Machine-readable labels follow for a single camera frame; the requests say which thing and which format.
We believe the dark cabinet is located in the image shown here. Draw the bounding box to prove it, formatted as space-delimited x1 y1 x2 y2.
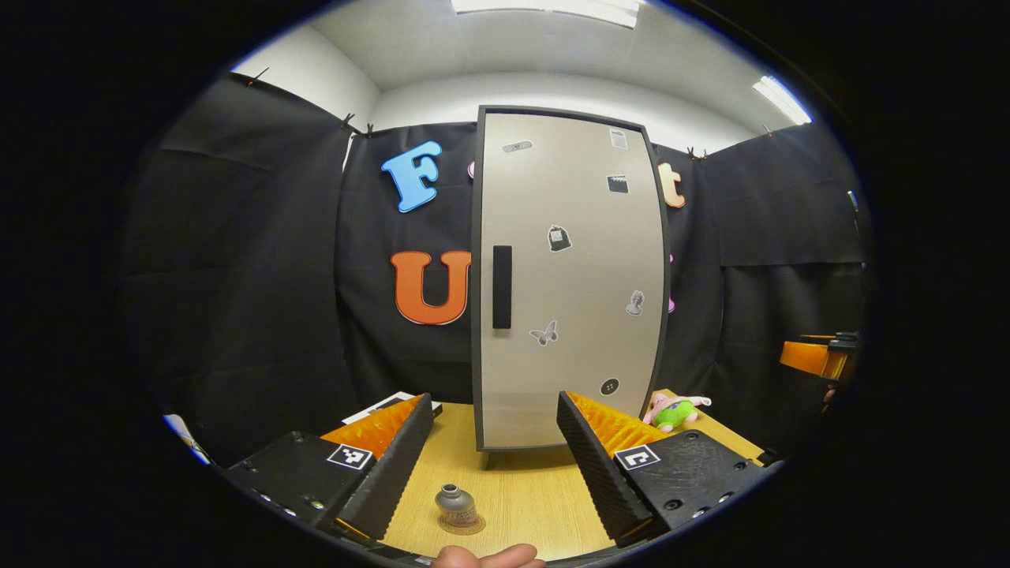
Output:
470 105 672 471

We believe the white photo cover book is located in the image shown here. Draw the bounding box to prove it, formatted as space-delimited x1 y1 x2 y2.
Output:
341 391 443 428

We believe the small grey bottle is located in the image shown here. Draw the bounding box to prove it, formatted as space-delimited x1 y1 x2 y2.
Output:
435 484 477 528

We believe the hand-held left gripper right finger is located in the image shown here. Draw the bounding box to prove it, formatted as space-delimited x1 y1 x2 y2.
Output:
556 390 782 547

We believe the black backdrop cloth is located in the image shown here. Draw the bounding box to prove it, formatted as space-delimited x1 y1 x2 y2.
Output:
118 71 873 466

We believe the long ceiling light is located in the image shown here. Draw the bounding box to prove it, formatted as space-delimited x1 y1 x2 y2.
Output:
450 0 641 29

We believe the pink and green plush toy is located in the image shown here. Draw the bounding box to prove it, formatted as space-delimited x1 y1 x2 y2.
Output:
643 393 713 434

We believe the beige cabinet door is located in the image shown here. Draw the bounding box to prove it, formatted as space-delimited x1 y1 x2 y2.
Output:
479 113 664 450

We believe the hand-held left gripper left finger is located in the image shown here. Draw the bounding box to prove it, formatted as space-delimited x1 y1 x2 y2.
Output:
225 392 436 545

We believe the black door handle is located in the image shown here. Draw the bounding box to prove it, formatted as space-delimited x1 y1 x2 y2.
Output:
492 245 513 330

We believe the small ceiling light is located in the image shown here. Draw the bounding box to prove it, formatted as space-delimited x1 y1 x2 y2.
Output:
752 75 813 126

